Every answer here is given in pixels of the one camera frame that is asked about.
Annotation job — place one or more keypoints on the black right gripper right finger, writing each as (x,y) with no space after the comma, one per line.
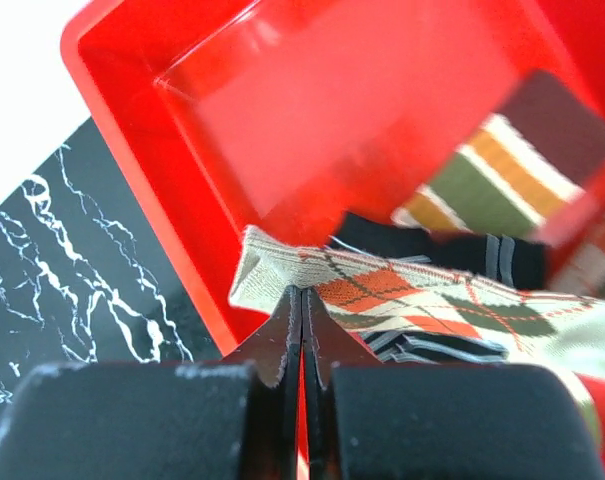
(369,420)

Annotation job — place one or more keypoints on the black marble pattern mat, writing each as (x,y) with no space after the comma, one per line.
(83,276)

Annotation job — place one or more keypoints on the red plastic bin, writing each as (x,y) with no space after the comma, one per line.
(287,115)

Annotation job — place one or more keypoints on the beige argyle sock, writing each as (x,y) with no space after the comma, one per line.
(414,312)

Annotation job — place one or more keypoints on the brown orange striped sock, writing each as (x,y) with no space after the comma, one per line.
(526,162)

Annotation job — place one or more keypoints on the black striped sock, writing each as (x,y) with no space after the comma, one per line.
(514,262)

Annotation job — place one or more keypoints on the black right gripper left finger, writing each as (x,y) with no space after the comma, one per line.
(231,419)

